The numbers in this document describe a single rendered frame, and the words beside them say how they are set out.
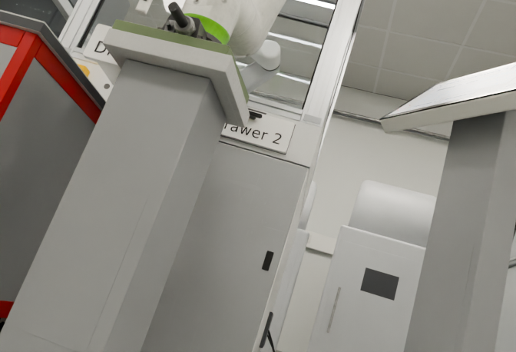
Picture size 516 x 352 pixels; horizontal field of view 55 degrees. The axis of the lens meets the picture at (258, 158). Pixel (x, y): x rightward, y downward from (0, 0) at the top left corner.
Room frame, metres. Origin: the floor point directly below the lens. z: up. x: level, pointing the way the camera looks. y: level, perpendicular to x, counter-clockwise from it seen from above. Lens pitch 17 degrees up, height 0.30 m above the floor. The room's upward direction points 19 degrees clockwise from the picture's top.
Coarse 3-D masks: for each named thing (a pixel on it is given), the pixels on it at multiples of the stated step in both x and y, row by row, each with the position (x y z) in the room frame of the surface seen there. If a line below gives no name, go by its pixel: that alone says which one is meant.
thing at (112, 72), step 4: (100, 64) 1.35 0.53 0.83; (104, 64) 1.34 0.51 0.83; (104, 68) 1.37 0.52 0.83; (108, 68) 1.36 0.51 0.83; (112, 68) 1.35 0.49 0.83; (116, 68) 1.34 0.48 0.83; (120, 68) 1.33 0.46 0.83; (104, 72) 1.40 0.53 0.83; (108, 72) 1.39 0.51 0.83; (112, 72) 1.38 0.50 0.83; (116, 72) 1.37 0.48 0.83; (108, 76) 1.42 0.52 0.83; (112, 76) 1.41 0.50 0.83; (116, 76) 1.40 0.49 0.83; (112, 80) 1.44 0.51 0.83; (112, 84) 1.48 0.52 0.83
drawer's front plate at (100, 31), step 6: (96, 30) 1.29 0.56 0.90; (102, 30) 1.29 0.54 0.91; (96, 36) 1.29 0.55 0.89; (102, 36) 1.29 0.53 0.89; (90, 42) 1.29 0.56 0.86; (96, 42) 1.29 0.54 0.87; (90, 48) 1.29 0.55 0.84; (102, 48) 1.28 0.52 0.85; (84, 54) 1.29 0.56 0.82; (90, 54) 1.29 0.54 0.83; (96, 54) 1.28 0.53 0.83; (102, 54) 1.28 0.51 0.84; (96, 60) 1.29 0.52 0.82; (102, 60) 1.28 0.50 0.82; (108, 60) 1.28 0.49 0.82; (114, 66) 1.29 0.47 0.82
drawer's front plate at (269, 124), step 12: (252, 120) 1.54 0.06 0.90; (264, 120) 1.53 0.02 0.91; (276, 120) 1.53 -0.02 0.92; (228, 132) 1.55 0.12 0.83; (240, 132) 1.54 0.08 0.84; (252, 132) 1.54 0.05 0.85; (276, 132) 1.53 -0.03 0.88; (288, 132) 1.52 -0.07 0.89; (264, 144) 1.53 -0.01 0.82; (276, 144) 1.53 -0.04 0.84; (288, 144) 1.53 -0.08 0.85
